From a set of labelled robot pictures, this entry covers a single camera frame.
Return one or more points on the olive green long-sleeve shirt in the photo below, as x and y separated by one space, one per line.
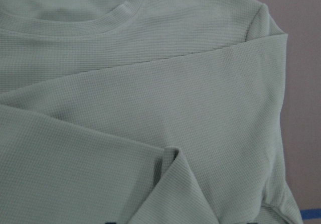
142 111

